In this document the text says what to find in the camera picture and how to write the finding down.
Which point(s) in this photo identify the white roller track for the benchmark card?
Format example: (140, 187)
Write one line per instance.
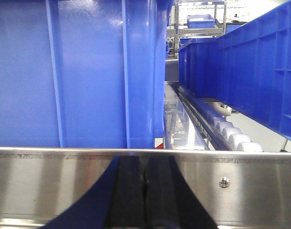
(222, 134)

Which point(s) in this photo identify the blue right shelf bin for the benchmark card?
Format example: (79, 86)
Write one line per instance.
(248, 69)

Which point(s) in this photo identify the steel shelf divider bar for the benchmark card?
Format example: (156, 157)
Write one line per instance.
(180, 132)

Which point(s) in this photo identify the rail screw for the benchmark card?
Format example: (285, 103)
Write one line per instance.
(224, 182)

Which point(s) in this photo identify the stainless steel shelf rail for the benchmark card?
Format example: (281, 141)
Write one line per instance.
(39, 184)

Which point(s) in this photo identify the blue upper shelf bin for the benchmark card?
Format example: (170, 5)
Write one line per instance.
(82, 73)

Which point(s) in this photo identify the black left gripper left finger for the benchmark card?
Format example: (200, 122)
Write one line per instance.
(115, 201)

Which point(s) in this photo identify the blue shelf bin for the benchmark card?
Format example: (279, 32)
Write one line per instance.
(248, 69)
(82, 73)

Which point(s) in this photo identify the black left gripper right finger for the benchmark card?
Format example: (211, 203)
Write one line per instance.
(169, 202)

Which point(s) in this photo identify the distant blue bin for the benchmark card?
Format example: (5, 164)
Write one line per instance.
(200, 21)

